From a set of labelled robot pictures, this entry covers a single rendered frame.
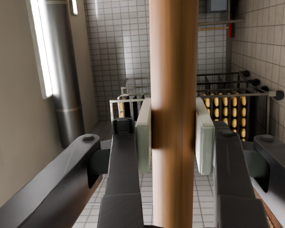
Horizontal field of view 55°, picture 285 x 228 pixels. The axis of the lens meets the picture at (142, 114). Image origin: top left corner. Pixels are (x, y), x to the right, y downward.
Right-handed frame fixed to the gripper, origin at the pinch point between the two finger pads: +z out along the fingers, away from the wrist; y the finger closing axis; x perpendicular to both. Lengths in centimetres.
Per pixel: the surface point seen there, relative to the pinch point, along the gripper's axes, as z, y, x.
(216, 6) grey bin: 429, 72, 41
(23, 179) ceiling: 210, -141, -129
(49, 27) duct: 287, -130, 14
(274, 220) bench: 120, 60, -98
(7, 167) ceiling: 190, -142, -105
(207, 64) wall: 499, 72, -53
